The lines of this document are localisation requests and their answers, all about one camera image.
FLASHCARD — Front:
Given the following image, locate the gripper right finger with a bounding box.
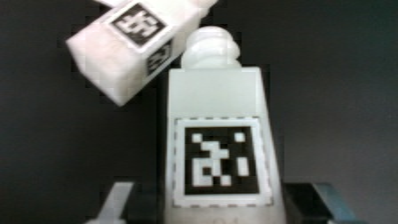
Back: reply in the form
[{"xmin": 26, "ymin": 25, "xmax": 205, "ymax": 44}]
[{"xmin": 284, "ymin": 183, "xmax": 362, "ymax": 224}]

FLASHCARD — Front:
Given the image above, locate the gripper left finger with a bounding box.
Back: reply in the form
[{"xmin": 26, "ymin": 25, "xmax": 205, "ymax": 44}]
[{"xmin": 85, "ymin": 182, "xmax": 133, "ymax": 224}]

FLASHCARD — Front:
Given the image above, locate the white table leg with tag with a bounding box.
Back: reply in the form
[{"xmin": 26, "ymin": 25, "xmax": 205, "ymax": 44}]
[{"xmin": 163, "ymin": 26, "xmax": 285, "ymax": 224}]

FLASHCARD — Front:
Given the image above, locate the white table leg right middle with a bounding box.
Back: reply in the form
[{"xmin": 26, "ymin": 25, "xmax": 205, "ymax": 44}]
[{"xmin": 65, "ymin": 0, "xmax": 218, "ymax": 106}]

